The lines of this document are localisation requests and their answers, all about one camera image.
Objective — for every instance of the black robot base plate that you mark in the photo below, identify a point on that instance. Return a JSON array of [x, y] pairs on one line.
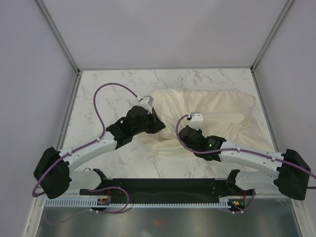
[[174, 190]]

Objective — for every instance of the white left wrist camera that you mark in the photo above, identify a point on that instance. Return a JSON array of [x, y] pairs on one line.
[[146, 103]]

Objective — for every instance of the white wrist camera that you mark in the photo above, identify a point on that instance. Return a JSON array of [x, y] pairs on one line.
[[195, 120], [146, 103]]

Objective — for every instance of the cream satin pillowcase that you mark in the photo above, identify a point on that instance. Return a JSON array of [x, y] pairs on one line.
[[226, 113]]

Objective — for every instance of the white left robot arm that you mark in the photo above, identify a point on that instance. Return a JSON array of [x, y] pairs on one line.
[[54, 169]]

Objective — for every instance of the aluminium frame post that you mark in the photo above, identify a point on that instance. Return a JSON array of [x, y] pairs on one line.
[[56, 33], [277, 24]]

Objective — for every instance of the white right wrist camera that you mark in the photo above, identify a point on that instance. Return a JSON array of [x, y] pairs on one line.
[[195, 120]]

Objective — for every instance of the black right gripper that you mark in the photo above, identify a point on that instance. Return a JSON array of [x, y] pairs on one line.
[[199, 132]]

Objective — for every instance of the shiny metal sheet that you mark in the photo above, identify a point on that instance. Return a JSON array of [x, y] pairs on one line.
[[264, 218]]

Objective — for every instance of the white slotted cable duct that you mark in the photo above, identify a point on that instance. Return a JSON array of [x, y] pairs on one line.
[[94, 202]]

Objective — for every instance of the left aluminium frame post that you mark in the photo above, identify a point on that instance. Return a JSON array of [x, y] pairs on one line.
[[56, 33]]

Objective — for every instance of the right aluminium frame post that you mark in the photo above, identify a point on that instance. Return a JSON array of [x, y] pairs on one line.
[[277, 24]]

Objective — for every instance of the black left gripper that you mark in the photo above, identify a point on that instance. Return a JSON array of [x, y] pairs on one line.
[[156, 124]]

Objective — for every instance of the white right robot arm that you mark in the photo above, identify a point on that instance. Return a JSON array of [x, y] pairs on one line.
[[286, 172]]

